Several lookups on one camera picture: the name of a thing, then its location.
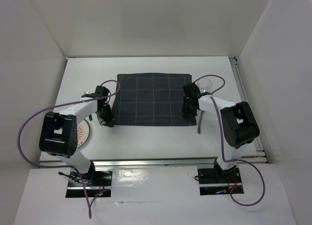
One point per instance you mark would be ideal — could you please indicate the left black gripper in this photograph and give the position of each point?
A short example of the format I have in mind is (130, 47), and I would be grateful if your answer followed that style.
(107, 120)

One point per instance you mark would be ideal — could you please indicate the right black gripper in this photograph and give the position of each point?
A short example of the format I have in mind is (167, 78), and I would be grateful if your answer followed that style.
(186, 112)

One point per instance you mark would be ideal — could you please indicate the gold fork green handle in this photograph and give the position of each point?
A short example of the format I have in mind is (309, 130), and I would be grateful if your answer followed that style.
(90, 116)

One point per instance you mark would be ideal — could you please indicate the white orange patterned plate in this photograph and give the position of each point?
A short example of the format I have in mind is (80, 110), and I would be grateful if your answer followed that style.
(83, 133)

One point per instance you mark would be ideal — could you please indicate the dark checked cloth placemat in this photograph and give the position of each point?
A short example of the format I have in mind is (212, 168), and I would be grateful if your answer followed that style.
(151, 99)

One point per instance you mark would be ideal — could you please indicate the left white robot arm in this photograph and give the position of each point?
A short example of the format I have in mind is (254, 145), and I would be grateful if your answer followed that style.
(59, 136)

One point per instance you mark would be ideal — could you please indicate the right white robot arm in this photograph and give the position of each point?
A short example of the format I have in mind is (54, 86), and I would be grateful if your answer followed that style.
(236, 121)

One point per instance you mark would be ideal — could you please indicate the clear wine glass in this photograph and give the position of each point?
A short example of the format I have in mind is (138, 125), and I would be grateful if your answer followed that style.
(204, 85)

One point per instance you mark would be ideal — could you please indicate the silver table knife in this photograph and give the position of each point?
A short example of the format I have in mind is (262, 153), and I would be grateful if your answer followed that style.
(199, 126)

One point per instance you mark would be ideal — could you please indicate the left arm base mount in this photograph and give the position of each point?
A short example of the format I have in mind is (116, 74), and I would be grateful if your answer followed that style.
(99, 186)

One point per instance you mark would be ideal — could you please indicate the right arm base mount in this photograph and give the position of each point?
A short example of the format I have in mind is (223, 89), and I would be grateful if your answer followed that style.
(213, 182)

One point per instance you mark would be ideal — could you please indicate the aluminium frame rail front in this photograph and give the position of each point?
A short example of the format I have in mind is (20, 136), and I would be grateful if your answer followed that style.
(161, 162)

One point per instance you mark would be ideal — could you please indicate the aluminium frame rail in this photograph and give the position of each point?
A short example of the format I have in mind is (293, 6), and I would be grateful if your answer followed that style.
(161, 162)
(234, 65)

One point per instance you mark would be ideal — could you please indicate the aluminium frame rail right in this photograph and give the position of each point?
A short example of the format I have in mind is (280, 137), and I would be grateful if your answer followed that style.
(234, 65)

